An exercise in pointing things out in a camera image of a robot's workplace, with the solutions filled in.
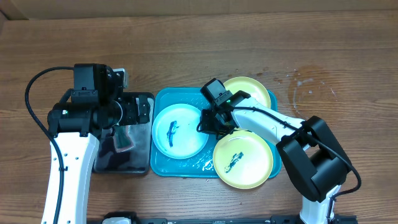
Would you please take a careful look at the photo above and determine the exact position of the pink green scrub sponge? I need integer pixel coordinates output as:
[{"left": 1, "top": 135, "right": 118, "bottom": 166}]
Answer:
[{"left": 113, "top": 126, "right": 134, "bottom": 153}]

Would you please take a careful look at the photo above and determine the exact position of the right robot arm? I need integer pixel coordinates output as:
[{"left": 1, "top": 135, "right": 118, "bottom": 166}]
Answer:
[{"left": 197, "top": 78, "right": 358, "bottom": 223}]

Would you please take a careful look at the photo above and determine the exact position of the light blue plate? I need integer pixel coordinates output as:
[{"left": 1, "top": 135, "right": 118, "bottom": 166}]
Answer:
[{"left": 152, "top": 103, "right": 208, "bottom": 159}]

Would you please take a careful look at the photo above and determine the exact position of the teal plastic tray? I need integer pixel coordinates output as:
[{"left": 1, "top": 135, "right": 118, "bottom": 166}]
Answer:
[{"left": 150, "top": 87, "right": 282, "bottom": 179}]

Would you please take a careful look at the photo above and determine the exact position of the yellow-green plate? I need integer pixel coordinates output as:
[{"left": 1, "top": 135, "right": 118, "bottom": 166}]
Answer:
[
  {"left": 223, "top": 77, "right": 271, "bottom": 108},
  {"left": 213, "top": 130, "right": 274, "bottom": 189}
]

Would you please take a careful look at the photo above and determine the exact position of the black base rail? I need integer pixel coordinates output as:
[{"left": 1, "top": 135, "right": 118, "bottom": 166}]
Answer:
[{"left": 86, "top": 211, "right": 358, "bottom": 224}]

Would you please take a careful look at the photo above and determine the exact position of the black water basin tray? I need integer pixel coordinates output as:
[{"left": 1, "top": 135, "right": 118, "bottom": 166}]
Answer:
[{"left": 93, "top": 92, "right": 155, "bottom": 175}]

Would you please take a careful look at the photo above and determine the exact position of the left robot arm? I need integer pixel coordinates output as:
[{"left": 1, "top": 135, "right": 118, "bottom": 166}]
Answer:
[{"left": 42, "top": 63, "right": 155, "bottom": 223}]

